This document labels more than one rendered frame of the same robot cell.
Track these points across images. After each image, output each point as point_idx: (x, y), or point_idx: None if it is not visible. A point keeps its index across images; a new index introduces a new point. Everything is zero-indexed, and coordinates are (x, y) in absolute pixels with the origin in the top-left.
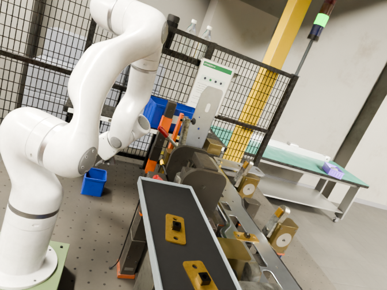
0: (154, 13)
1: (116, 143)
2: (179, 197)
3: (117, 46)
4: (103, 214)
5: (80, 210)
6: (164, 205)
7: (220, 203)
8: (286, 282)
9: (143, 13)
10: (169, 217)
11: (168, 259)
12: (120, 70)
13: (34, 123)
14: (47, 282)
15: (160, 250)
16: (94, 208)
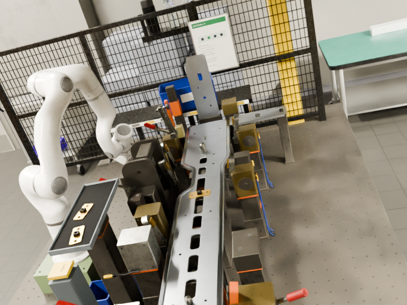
0: (51, 79)
1: (109, 155)
2: (103, 189)
3: (43, 112)
4: None
5: None
6: (88, 198)
7: (196, 170)
8: (209, 220)
9: (46, 83)
10: (84, 206)
11: (68, 229)
12: (57, 121)
13: (27, 176)
14: (88, 259)
15: (66, 226)
16: None
